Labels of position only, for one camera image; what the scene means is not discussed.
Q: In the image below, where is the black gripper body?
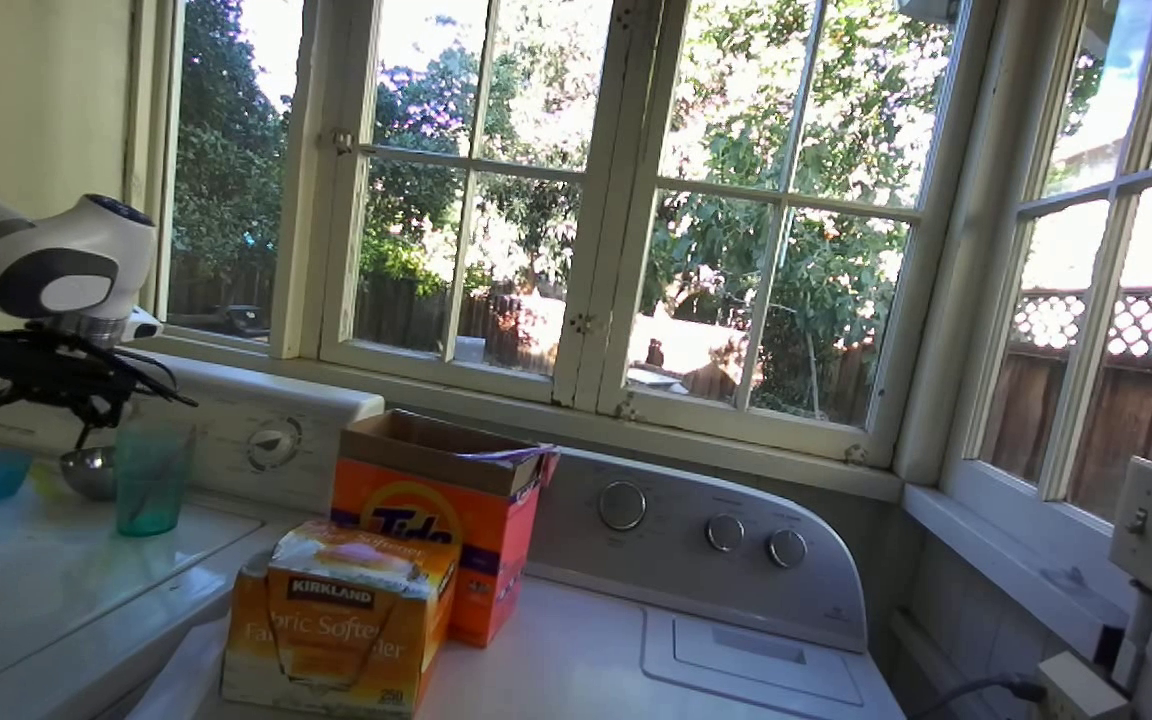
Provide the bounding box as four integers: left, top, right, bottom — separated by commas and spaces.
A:
0, 324, 193, 438

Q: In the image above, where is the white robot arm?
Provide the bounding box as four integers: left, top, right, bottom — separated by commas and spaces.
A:
0, 193, 175, 438

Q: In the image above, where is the white left washing machine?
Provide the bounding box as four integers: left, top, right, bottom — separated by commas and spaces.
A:
0, 355, 383, 720

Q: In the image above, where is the white washing machine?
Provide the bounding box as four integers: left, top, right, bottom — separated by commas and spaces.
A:
125, 443, 908, 720
0, 355, 383, 720

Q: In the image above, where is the orange Kirkland softener box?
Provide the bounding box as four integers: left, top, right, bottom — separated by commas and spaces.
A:
220, 520, 462, 720

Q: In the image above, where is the white right washing machine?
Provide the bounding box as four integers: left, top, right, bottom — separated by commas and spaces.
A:
125, 443, 908, 720

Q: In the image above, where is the white power plug adapter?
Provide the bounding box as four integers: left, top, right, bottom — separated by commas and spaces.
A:
1036, 652, 1133, 720

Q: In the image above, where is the silver metal bowl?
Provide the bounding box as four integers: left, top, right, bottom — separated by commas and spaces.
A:
62, 449, 118, 499

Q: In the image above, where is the orange Tide detergent box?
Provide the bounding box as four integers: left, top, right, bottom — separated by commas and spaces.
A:
333, 412, 562, 648

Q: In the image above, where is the teal plastic cup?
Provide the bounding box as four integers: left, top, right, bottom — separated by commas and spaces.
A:
112, 425, 193, 536

